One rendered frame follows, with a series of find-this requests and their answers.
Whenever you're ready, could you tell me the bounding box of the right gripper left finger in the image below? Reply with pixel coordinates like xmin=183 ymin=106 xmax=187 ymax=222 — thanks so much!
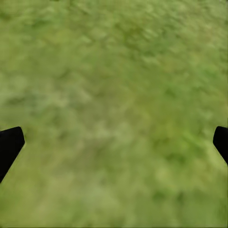
xmin=0 ymin=126 xmax=25 ymax=183

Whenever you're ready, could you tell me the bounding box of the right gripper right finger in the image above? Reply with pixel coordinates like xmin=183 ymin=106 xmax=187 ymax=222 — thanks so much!
xmin=213 ymin=126 xmax=228 ymax=165

